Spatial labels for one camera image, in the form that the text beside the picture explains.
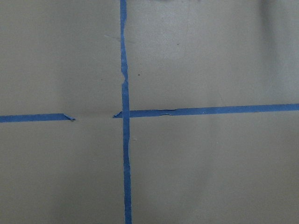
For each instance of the folded grey cloth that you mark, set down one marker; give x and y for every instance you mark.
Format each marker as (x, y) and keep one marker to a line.
(176, 0)

